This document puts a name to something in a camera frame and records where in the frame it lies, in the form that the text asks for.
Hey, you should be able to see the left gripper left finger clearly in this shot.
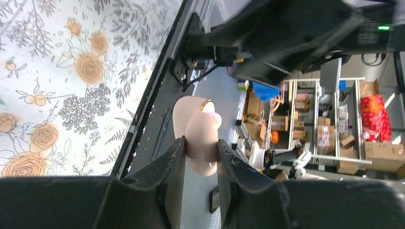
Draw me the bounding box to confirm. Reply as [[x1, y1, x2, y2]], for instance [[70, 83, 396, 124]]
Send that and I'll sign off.
[[0, 138, 185, 229]]

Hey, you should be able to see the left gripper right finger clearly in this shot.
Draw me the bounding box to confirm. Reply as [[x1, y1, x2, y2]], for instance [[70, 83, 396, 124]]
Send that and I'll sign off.
[[217, 140, 405, 229]]

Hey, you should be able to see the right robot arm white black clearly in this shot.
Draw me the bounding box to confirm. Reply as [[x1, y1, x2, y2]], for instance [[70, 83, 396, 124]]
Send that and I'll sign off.
[[185, 0, 405, 87]]

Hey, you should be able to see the blue plastic box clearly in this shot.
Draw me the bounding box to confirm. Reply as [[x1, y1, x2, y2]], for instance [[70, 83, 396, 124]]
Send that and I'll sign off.
[[253, 82, 280, 101]]

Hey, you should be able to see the brown cardboard box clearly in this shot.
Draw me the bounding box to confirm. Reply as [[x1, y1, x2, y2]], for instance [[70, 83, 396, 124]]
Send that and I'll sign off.
[[363, 142, 405, 173]]

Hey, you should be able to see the red snack package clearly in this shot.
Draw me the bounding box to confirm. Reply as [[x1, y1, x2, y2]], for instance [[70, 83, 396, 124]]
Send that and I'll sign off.
[[361, 94, 392, 142]]

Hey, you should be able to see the floral patterned table mat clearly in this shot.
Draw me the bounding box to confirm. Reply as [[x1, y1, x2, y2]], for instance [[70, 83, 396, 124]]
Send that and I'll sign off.
[[0, 0, 181, 177]]

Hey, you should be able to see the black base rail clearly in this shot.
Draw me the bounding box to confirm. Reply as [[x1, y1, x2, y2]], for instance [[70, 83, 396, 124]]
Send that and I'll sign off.
[[111, 0, 212, 178]]

